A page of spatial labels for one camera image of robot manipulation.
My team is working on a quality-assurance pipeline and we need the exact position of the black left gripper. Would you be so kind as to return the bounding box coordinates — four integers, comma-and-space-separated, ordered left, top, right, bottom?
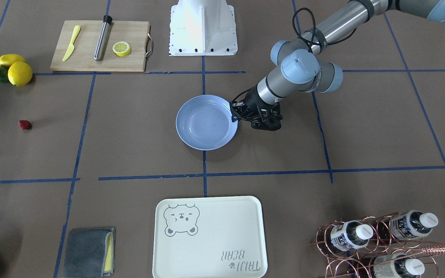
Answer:
229, 87, 283, 131

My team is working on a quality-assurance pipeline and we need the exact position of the blue plate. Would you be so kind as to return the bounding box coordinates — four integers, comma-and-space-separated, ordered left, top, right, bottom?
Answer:
175, 95, 238, 151

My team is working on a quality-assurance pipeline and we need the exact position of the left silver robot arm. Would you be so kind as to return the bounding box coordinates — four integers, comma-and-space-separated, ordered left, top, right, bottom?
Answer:
229, 0, 445, 131

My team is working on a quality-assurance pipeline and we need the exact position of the red strawberry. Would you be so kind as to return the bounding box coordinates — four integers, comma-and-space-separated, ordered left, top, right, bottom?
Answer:
18, 120, 32, 130

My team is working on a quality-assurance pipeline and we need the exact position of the cream bear tray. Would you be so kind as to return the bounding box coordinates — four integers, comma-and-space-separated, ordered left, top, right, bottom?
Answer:
152, 196, 268, 278

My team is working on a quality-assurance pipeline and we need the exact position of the wooden cutting board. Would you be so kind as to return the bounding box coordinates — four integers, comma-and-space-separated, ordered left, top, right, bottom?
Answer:
50, 20, 154, 73

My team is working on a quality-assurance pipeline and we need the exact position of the lemon half slice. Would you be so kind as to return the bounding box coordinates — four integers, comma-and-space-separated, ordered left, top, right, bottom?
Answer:
112, 42, 131, 57

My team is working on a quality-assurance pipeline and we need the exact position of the steel rod black cap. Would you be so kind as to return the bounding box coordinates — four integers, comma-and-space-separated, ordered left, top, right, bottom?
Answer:
93, 15, 112, 61

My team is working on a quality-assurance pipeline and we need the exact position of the tea bottle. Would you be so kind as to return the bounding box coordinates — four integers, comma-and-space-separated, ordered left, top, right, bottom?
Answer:
370, 253, 425, 278
388, 210, 439, 241
325, 220, 374, 253

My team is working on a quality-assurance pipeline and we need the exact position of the yellow plastic knife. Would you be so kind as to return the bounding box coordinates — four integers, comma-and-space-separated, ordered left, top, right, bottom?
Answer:
62, 25, 81, 62

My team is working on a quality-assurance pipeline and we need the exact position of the grey folded cloth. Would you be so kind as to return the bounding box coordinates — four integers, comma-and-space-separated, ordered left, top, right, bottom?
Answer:
62, 227, 116, 278

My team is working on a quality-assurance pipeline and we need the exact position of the yellow lemon near board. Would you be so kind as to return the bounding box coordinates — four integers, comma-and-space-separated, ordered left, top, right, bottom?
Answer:
8, 61, 33, 86

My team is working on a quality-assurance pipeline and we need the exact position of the yellow lemon outer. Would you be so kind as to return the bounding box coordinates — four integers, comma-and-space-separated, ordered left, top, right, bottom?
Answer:
0, 53, 26, 69

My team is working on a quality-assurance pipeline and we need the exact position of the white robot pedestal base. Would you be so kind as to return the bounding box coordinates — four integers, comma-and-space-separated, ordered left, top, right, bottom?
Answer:
168, 0, 238, 56

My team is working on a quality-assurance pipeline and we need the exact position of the copper wire bottle rack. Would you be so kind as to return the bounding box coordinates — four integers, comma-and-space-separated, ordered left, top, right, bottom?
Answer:
310, 220, 445, 278

